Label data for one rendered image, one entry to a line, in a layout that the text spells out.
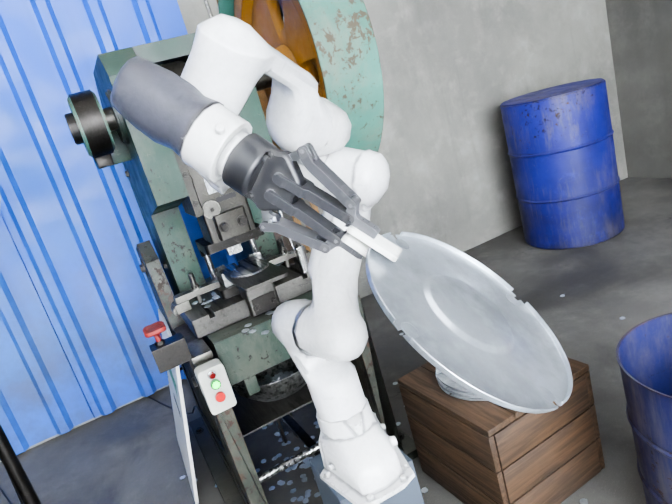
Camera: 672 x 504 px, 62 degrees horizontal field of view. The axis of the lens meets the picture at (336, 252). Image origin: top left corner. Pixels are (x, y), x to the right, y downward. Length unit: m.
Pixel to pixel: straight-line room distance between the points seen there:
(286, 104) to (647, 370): 1.16
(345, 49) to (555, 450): 1.22
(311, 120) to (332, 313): 0.37
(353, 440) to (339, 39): 1.00
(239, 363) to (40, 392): 1.56
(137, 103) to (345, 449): 0.80
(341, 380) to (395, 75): 2.54
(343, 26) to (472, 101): 2.29
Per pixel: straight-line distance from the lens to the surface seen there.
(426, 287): 0.68
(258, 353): 1.72
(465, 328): 0.65
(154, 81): 0.74
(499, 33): 3.98
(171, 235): 2.00
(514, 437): 1.57
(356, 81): 1.59
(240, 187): 0.69
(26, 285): 2.98
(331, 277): 1.12
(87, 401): 3.14
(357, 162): 1.07
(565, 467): 1.76
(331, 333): 1.06
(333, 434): 1.23
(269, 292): 1.75
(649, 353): 1.66
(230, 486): 2.17
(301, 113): 0.94
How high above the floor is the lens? 1.24
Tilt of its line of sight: 16 degrees down
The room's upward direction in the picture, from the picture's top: 16 degrees counter-clockwise
